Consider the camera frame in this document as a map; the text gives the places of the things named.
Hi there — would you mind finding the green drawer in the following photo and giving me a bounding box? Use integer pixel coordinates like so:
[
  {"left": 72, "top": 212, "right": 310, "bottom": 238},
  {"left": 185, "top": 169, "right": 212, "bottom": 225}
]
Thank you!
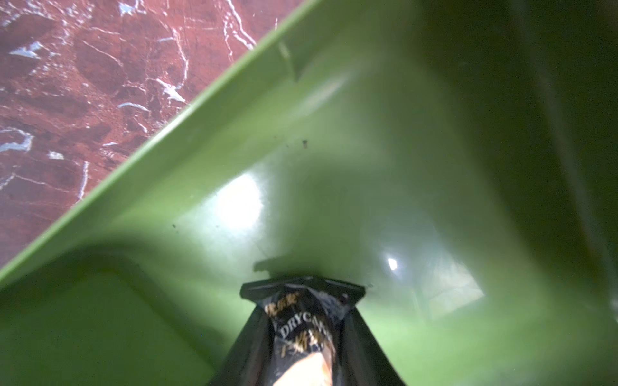
[{"left": 1, "top": 1, "right": 617, "bottom": 385}]

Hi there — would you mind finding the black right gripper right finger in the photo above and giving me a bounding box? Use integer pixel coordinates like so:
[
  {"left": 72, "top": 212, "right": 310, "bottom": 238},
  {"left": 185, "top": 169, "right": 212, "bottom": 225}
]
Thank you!
[{"left": 335, "top": 309, "right": 406, "bottom": 386}]

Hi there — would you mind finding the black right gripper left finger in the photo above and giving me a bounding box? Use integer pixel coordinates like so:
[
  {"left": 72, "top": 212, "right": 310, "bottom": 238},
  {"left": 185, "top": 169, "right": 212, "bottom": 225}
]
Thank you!
[{"left": 208, "top": 307, "right": 274, "bottom": 385}]

